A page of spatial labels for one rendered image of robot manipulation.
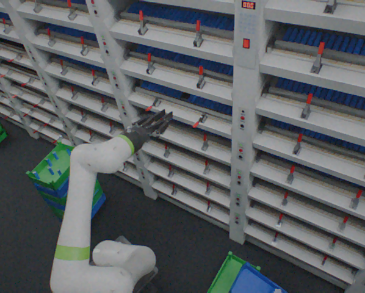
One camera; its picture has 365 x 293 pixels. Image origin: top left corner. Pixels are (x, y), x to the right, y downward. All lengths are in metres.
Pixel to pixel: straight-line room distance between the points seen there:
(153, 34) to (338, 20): 0.70
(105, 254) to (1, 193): 1.53
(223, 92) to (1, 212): 2.02
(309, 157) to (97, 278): 0.90
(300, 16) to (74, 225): 0.97
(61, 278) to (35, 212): 1.47
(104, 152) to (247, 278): 1.20
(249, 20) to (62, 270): 1.01
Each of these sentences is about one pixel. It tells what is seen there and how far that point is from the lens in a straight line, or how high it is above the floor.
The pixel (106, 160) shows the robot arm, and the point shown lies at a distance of 1.04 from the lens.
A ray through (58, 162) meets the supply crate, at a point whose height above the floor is 0.48.
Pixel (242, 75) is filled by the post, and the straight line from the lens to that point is 1.17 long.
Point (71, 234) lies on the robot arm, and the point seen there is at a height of 0.96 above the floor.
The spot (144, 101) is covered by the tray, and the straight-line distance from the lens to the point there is 1.61.
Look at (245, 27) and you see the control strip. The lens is 1.07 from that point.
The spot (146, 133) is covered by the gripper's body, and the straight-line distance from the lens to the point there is 1.18.
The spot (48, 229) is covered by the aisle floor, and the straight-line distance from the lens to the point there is 2.46.
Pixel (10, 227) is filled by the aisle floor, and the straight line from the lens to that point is 2.62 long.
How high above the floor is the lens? 1.87
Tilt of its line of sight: 45 degrees down
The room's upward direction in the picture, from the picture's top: 8 degrees counter-clockwise
